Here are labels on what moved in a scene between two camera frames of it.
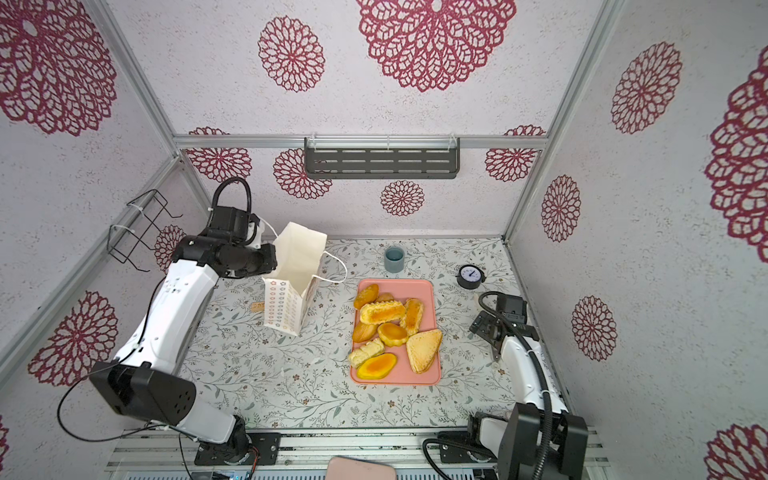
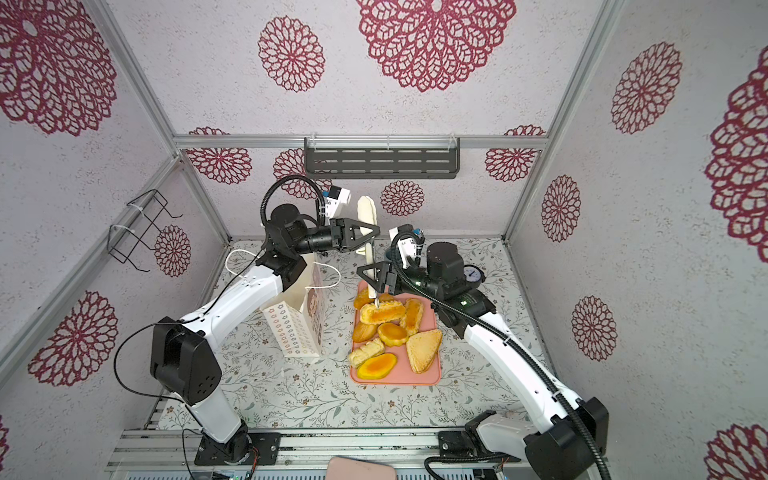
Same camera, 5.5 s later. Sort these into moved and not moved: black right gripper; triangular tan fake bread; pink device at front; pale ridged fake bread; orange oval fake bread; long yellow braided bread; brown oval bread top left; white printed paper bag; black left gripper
Moved: black right gripper; white printed paper bag; black left gripper
Not moved: long yellow braided bread; pale ridged fake bread; triangular tan fake bread; pink device at front; brown oval bread top left; orange oval fake bread
